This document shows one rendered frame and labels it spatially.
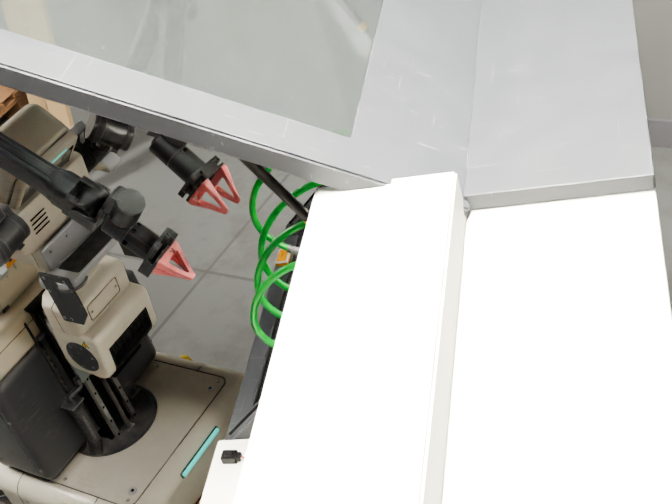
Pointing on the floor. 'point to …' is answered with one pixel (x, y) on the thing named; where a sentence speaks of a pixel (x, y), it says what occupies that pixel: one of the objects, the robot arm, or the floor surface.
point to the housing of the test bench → (560, 269)
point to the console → (364, 352)
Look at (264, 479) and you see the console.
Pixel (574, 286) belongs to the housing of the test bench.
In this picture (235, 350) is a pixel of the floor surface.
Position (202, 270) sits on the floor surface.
